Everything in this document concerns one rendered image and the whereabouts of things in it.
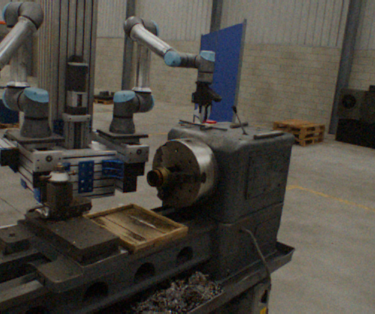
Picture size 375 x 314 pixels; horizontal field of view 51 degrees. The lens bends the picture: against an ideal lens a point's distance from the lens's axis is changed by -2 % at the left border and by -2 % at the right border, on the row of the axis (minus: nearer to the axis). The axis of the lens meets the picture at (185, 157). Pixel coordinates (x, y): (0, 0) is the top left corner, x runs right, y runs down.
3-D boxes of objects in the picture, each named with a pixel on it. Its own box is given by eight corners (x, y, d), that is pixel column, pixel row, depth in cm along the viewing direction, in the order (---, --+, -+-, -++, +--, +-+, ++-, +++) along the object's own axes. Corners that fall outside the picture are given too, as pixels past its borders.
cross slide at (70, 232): (56, 211, 168) (56, 201, 167) (119, 248, 141) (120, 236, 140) (19, 220, 156) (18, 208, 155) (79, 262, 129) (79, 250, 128)
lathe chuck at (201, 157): (160, 188, 205) (170, 129, 195) (205, 215, 186) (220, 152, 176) (146, 191, 199) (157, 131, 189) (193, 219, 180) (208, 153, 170)
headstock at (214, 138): (223, 179, 260) (230, 119, 251) (289, 200, 230) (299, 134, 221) (157, 196, 217) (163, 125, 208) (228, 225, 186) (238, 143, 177)
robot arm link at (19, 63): (18, 114, 196) (19, -2, 184) (0, 110, 203) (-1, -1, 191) (37, 112, 206) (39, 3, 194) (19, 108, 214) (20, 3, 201)
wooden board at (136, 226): (133, 209, 194) (133, 202, 194) (187, 235, 171) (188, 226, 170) (80, 223, 173) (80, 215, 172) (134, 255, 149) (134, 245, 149)
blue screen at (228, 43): (178, 122, 1068) (186, 31, 1015) (208, 125, 1080) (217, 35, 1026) (205, 161, 672) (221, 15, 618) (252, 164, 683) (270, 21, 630)
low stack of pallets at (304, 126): (293, 135, 1040) (295, 119, 1030) (324, 141, 987) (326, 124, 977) (269, 139, 947) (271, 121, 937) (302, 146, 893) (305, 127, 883)
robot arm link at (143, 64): (123, 112, 237) (128, 16, 225) (141, 111, 248) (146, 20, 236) (137, 114, 230) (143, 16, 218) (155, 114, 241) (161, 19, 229)
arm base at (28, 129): (16, 132, 202) (16, 113, 200) (45, 131, 211) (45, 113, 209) (25, 138, 190) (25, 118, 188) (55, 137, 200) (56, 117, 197)
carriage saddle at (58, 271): (60, 223, 171) (60, 210, 170) (129, 265, 141) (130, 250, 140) (-11, 241, 149) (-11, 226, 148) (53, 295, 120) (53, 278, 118)
